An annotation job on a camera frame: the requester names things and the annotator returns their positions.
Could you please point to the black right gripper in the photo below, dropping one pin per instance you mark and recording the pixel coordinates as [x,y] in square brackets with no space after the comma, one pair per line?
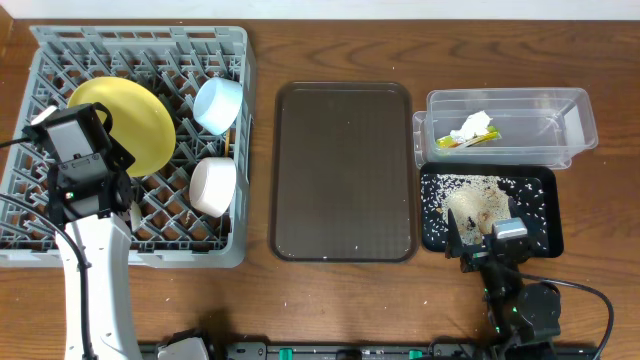
[455,245]

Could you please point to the black tray with rice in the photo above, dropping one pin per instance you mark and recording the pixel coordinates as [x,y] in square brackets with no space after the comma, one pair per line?
[478,196]

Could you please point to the yellow plate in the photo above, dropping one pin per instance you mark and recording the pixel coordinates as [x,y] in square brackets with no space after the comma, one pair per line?
[141,123]

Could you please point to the grey dishwasher rack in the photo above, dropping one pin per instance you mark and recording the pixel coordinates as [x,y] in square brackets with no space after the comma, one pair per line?
[173,63]

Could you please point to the white cup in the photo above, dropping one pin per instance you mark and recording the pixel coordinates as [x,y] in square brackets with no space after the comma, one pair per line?
[135,216]

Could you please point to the dark brown serving tray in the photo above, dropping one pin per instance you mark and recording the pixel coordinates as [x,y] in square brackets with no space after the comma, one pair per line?
[343,180]

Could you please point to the pink white bowl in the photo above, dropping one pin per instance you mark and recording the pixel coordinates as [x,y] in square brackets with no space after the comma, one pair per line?
[212,185]

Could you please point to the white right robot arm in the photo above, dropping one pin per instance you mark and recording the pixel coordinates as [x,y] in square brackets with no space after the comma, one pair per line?
[525,316]

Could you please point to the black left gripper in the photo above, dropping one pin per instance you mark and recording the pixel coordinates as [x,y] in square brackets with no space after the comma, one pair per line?
[122,157]

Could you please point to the green yellow wrapper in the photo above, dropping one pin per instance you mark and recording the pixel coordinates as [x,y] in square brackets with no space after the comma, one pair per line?
[467,140]

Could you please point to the light blue bowl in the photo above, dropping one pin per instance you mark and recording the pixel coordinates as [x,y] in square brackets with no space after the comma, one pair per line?
[217,104]

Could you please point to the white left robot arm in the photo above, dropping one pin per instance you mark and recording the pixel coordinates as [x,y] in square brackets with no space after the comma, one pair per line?
[99,316]

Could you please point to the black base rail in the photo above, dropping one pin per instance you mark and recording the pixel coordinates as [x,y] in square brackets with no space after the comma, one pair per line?
[197,345]

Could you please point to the clear plastic waste bin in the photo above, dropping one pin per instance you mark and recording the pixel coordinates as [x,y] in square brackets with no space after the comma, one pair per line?
[532,126]

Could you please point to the white paper napkin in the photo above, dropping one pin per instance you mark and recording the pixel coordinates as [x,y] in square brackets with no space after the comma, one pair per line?
[475,124]

